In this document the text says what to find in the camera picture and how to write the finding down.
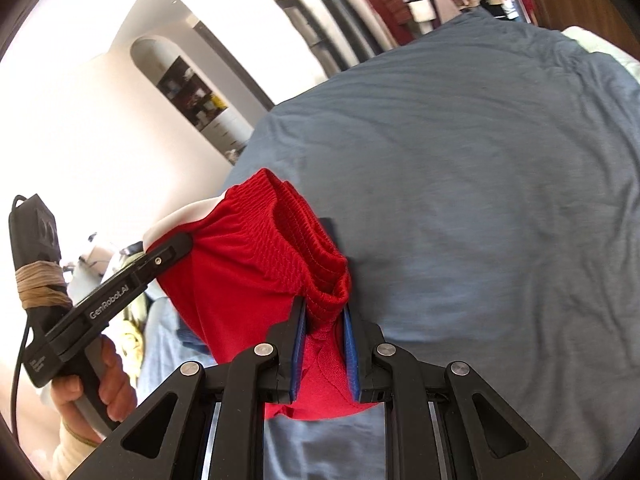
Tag black metal frame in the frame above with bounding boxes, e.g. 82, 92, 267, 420
279, 0, 352, 75

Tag red pants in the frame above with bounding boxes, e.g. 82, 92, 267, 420
145, 169, 386, 421

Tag light green bed sheet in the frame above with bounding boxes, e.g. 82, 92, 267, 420
560, 25, 640, 68

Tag blue-grey blanket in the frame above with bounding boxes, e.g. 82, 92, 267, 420
140, 10, 640, 480

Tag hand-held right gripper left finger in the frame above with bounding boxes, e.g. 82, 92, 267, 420
65, 297, 308, 480

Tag person's left hand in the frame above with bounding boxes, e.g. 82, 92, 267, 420
50, 335, 139, 431

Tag arched wall niche shelf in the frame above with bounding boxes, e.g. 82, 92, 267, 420
131, 36, 255, 135

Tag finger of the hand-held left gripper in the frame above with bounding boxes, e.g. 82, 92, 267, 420
134, 232, 194, 282

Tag black cable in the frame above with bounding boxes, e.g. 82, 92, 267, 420
10, 322, 35, 433

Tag yellow-green cloth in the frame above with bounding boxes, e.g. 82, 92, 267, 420
117, 310, 148, 386

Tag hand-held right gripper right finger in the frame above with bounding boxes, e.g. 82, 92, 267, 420
342, 305, 581, 480

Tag black rolled mat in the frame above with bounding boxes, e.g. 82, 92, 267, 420
317, 0, 387, 62

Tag person's left forearm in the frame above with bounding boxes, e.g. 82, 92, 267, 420
50, 417, 109, 480

